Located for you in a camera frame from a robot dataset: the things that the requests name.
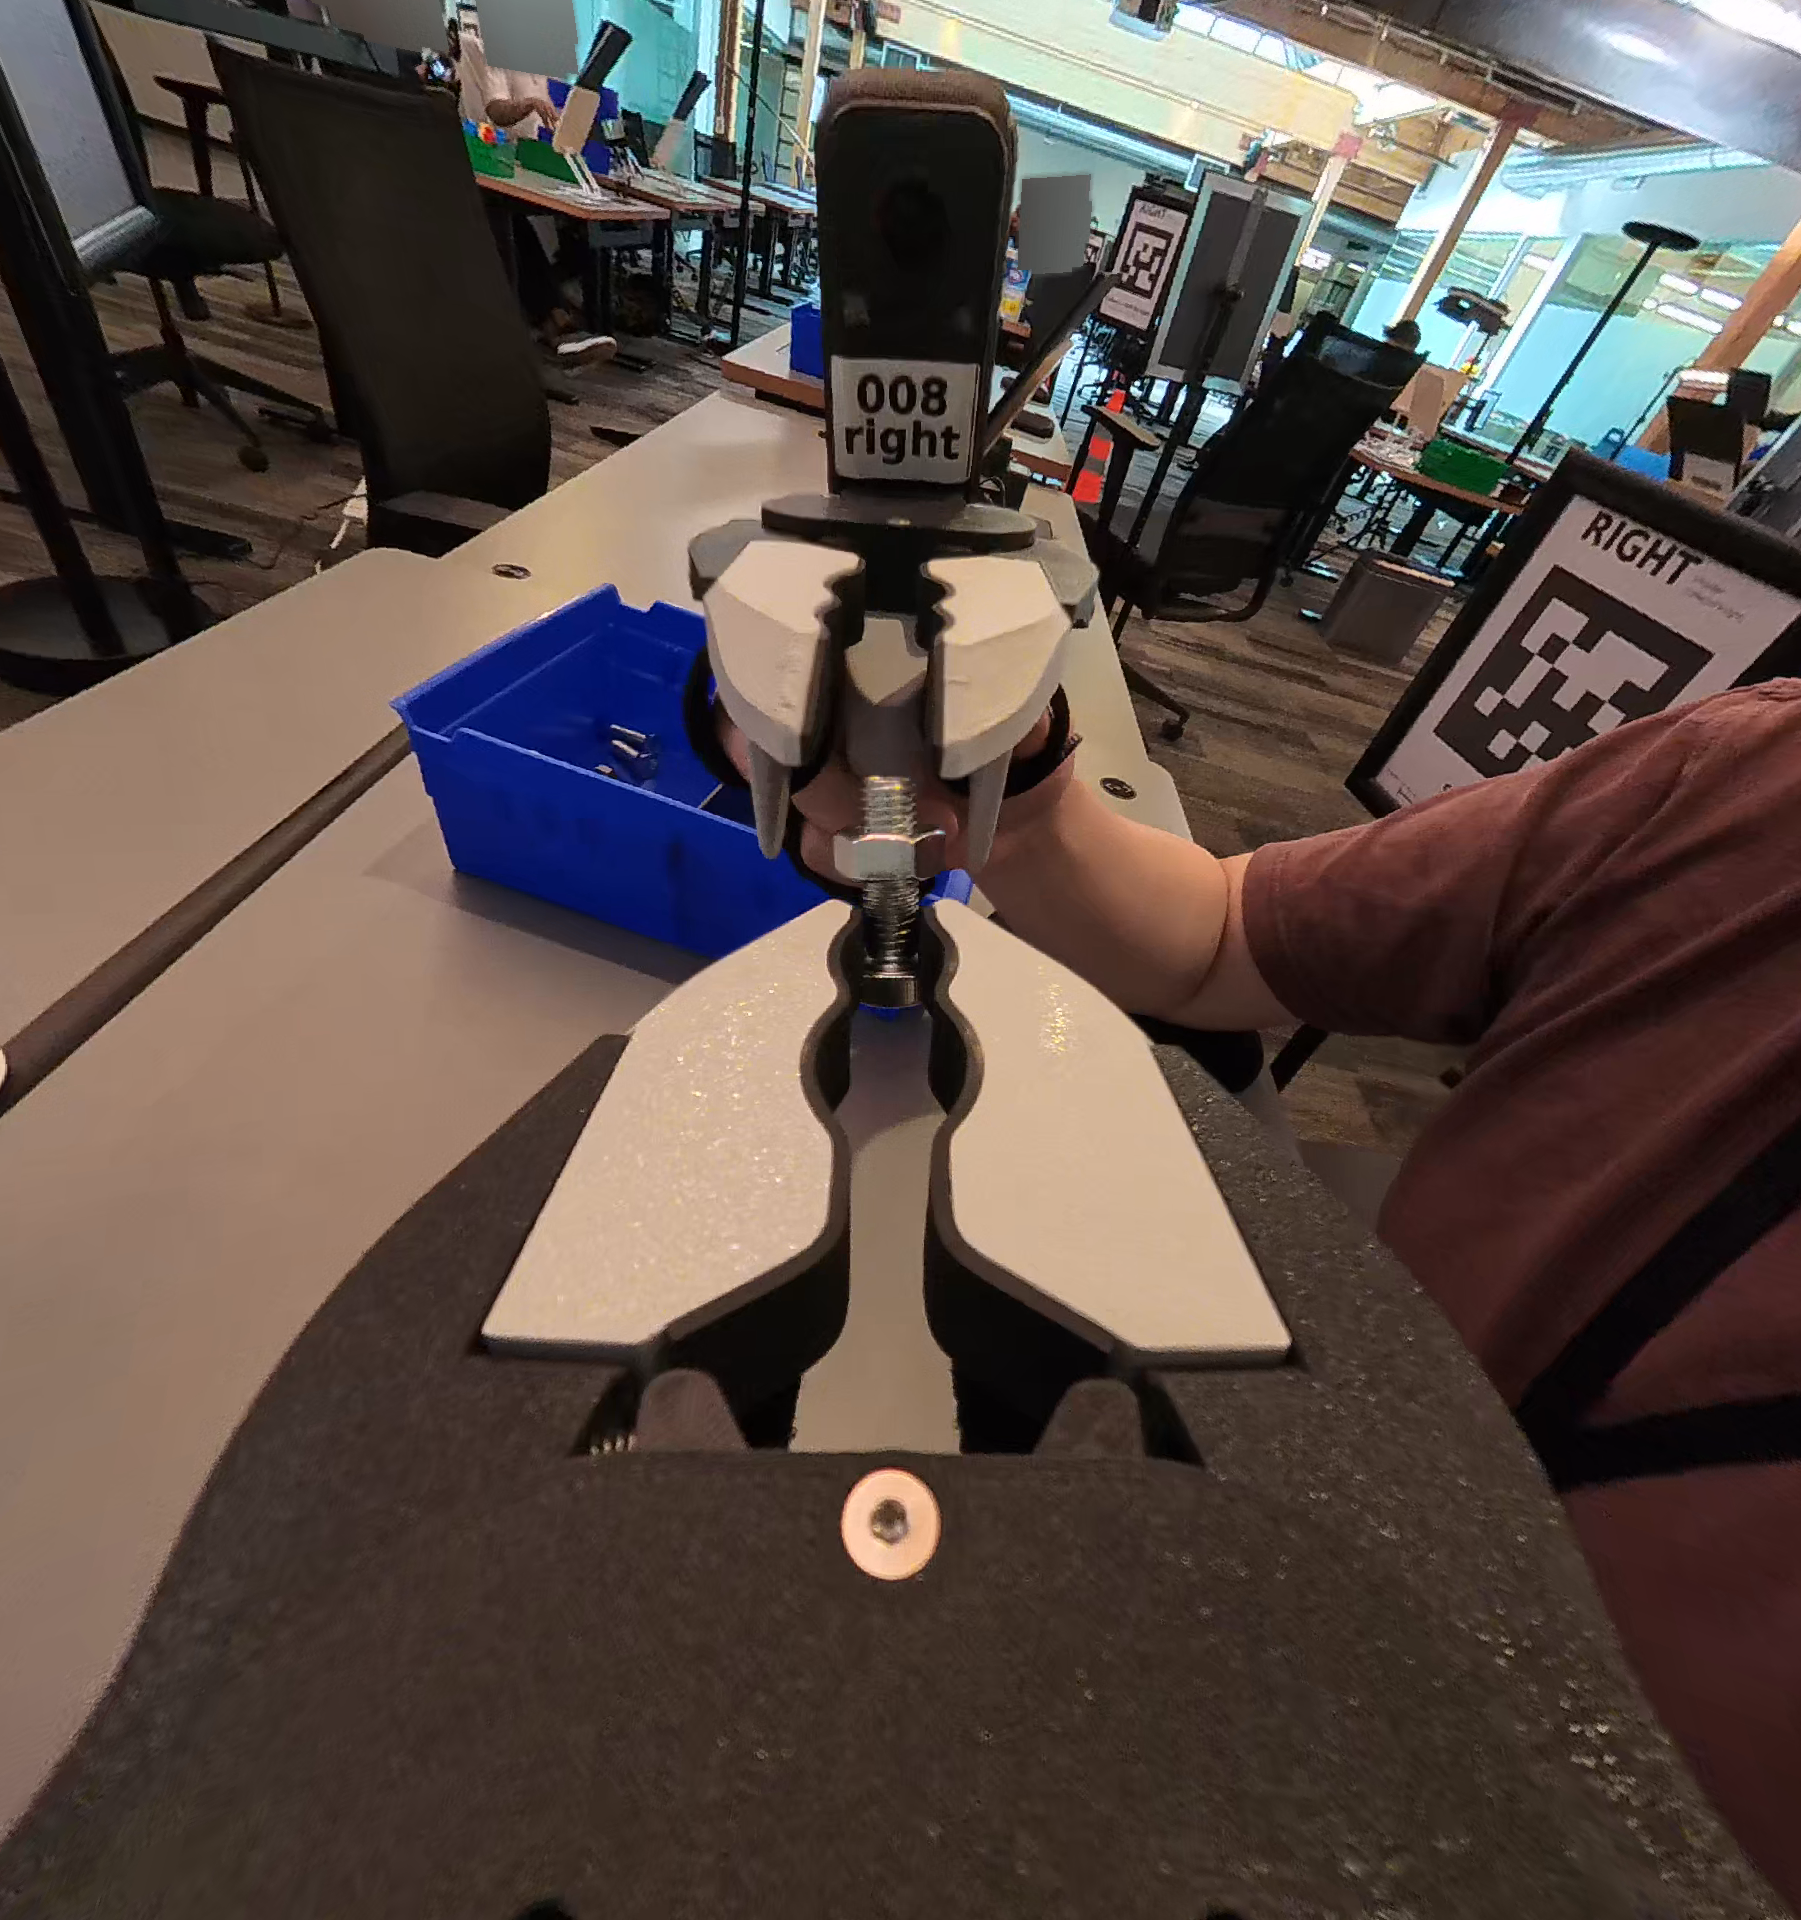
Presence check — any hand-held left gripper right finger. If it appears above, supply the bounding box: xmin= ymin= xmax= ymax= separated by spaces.
xmin=922 ymin=900 xmax=1295 ymax=1405

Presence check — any person's right hand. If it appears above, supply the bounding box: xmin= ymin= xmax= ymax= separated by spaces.
xmin=782 ymin=740 xmax=1106 ymax=912

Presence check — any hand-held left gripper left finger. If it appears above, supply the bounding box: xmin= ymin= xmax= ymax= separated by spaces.
xmin=475 ymin=900 xmax=858 ymax=1405

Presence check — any blue plastic bin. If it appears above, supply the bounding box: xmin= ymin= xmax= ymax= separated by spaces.
xmin=391 ymin=585 xmax=976 ymax=1022

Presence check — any person's right forearm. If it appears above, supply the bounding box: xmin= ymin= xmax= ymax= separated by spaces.
xmin=1071 ymin=801 xmax=1291 ymax=1036

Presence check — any grey waste bin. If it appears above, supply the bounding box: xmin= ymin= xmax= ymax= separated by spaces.
xmin=1318 ymin=546 xmax=1452 ymax=664

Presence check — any steel hex bolt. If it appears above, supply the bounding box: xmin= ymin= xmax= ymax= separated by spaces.
xmin=848 ymin=773 xmax=948 ymax=1022

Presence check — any grey display on stand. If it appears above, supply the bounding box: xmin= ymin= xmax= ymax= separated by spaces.
xmin=1149 ymin=168 xmax=1312 ymax=395

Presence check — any black floor lamp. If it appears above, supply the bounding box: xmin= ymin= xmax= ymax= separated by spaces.
xmin=1505 ymin=222 xmax=1708 ymax=467

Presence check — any black floor-standing display panel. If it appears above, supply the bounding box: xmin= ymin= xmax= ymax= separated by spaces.
xmin=0 ymin=0 xmax=227 ymax=694

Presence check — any black office chair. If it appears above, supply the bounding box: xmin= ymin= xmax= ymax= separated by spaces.
xmin=210 ymin=42 xmax=557 ymax=561
xmin=1075 ymin=312 xmax=1429 ymax=740
xmin=102 ymin=74 xmax=335 ymax=473

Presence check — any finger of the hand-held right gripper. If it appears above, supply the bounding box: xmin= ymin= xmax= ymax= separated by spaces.
xmin=697 ymin=539 xmax=867 ymax=859
xmin=922 ymin=559 xmax=1069 ymax=873

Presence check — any framed marker sign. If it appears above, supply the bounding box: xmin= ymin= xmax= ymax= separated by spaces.
xmin=1102 ymin=182 xmax=1197 ymax=331
xmin=1343 ymin=450 xmax=1801 ymax=818

